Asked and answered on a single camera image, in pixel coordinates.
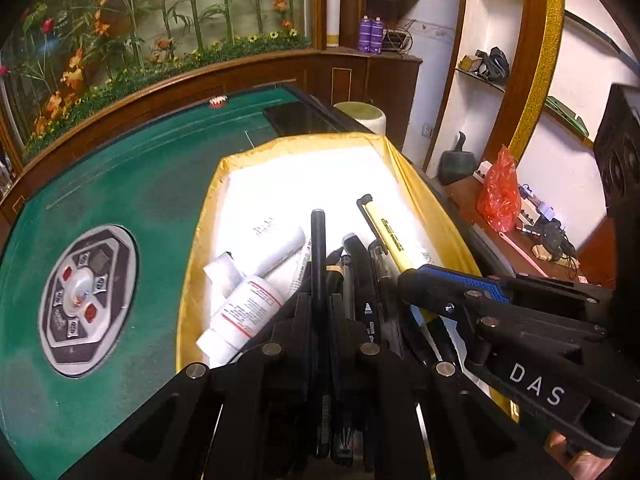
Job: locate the artificial flower bamboo display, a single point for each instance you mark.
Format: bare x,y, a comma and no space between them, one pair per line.
150,35

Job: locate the slim black pen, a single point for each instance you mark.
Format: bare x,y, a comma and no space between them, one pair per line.
319,260

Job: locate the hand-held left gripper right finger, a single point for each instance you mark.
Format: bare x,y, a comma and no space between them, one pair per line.
345,340

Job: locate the green round stool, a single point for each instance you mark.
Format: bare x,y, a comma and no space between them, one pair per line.
360,112

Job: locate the green flat item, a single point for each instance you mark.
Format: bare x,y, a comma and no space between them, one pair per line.
570,117

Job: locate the grey bottle with printed label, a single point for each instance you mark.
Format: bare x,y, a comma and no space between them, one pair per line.
245,310

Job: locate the round table control panel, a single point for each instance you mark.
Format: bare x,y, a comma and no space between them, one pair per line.
90,305

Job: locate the dark green ceramic pot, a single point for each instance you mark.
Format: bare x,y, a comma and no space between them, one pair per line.
457,162

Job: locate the red plastic bag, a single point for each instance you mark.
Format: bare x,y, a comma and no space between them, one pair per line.
497,195

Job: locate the small red white object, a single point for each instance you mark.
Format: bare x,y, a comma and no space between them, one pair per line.
218,102

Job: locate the slim white bottle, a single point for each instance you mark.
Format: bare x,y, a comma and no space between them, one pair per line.
280,252

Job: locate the yellow satin lined box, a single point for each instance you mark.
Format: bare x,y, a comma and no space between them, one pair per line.
300,175

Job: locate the wooden side table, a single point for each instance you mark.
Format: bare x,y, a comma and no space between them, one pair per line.
470,210

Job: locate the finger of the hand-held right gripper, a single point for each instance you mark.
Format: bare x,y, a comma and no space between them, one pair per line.
445,302
465,282

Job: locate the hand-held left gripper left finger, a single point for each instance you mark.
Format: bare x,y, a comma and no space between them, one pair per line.
295,340

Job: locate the clear barrel gel pen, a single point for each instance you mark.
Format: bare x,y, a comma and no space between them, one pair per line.
382,265

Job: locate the carved root wood decor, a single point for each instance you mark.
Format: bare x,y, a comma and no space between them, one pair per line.
395,0

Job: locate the pink stick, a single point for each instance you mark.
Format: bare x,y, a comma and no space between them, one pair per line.
520,251

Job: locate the small yellow box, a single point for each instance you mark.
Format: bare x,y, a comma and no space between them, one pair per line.
468,64

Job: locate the person's right hand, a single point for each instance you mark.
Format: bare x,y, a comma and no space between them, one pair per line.
575,467

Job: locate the black pen with gold band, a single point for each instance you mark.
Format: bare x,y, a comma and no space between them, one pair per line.
340,280

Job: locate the black marker with white print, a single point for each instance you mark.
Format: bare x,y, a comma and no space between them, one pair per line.
365,290

